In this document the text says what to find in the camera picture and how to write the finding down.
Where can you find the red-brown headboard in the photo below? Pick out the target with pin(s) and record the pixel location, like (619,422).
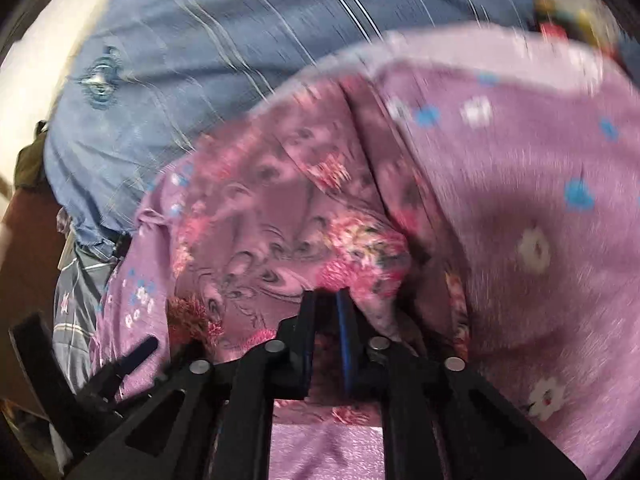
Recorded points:
(30,240)

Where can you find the dark green cloth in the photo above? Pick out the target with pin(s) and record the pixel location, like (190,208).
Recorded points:
(32,160)

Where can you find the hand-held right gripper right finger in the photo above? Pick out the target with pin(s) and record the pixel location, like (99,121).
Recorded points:
(346,345)

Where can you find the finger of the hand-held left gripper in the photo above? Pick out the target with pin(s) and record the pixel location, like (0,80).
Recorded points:
(135,357)
(45,370)

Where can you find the purple floral bedsheet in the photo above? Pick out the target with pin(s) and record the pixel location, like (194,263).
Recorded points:
(525,160)

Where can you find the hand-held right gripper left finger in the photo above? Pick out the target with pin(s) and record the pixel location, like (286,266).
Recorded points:
(307,345)

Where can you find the blue plaid quilt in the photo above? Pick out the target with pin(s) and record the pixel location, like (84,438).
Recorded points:
(225,60)

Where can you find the maroon floral garment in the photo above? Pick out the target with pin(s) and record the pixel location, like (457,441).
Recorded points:
(280,220)

